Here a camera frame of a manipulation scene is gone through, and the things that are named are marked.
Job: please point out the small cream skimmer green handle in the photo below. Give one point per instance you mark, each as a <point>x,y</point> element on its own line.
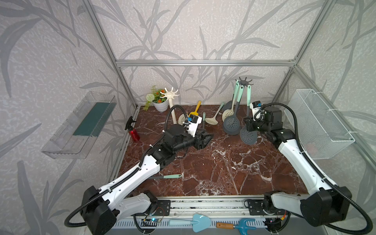
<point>212,120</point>

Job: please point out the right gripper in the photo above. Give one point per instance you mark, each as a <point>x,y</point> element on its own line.
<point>249,123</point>

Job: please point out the red spray bottle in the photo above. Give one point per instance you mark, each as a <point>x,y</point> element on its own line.
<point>131,129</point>

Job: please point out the white wire mesh basket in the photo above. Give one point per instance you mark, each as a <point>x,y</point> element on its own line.
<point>321,133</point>

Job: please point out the cream skimmer leaning on rack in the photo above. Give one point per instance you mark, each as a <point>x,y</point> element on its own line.
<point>182,119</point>

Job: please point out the yellow toy shovel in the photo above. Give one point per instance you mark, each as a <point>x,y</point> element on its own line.
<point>195,112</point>

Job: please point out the large cream skimmer green handle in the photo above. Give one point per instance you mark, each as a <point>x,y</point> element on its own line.
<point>230,111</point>

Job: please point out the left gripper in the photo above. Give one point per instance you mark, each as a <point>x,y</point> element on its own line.
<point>200,145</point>

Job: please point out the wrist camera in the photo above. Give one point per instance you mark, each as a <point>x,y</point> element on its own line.
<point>191,124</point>
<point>256,107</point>

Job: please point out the blue garden fork wooden handle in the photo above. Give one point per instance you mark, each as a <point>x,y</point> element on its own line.
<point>242,226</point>

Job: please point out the light blue garden trowel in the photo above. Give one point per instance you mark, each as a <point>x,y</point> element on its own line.
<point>199,222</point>

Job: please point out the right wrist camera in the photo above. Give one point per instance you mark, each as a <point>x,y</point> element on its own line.
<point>256,107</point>

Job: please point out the grey skimmer green handle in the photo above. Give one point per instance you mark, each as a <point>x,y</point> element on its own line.
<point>232,124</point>
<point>229,104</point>

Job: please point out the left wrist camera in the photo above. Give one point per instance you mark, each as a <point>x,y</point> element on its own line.
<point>191,124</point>

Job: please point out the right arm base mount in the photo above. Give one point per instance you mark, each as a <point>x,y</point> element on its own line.
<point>255,207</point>

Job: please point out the cream utensil rack stand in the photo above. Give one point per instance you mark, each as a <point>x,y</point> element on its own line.
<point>170,96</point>

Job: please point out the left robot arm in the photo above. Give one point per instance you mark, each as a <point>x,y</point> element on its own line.
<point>101,208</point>

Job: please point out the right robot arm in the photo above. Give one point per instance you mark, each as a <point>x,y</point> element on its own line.
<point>323,205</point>

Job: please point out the dark grey utensil rack stand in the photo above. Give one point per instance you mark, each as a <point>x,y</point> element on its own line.
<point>244,83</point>

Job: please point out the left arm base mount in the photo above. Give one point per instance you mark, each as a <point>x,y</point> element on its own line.
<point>159,208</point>

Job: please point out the clear plastic wall shelf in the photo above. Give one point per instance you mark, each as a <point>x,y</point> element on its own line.
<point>79,132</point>

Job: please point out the potted artificial plant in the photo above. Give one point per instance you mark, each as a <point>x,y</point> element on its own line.
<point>156,98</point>

